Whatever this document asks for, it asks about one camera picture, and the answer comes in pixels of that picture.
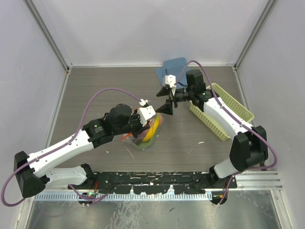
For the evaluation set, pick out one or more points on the orange peach fruit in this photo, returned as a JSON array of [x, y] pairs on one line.
[[160, 118]]

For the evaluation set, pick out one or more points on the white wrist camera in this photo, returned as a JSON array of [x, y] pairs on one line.
[[145, 111], [169, 82]]

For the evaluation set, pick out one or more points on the blue folded cloth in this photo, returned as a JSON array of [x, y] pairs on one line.
[[171, 67]]

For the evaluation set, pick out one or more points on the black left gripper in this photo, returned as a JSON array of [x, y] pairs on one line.
[[141, 128]]

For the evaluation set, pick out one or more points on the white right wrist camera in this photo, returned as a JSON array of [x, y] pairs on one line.
[[169, 82]]

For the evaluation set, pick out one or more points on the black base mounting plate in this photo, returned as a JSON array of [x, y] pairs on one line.
[[150, 183]]

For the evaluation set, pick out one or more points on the dark brown food item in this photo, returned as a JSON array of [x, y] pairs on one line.
[[142, 135]]

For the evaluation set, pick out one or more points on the clear zip bag orange zipper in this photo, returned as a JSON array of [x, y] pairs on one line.
[[130, 139]]

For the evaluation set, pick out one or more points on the green leafy vegetable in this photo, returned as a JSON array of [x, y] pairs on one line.
[[144, 145]]

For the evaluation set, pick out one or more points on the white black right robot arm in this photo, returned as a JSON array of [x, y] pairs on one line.
[[248, 142]]

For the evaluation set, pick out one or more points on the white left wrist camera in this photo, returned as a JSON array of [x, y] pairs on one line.
[[145, 111]]

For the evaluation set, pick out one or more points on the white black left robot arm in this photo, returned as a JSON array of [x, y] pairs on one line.
[[36, 171]]

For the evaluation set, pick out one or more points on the yellow banana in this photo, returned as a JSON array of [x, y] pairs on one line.
[[153, 128]]

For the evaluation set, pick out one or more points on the pale green plastic basket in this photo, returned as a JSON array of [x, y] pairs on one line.
[[218, 120]]

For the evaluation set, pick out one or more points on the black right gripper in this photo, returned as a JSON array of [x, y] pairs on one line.
[[167, 108]]

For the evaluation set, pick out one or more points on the grey slotted cable duct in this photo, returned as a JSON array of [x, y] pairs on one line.
[[71, 196]]

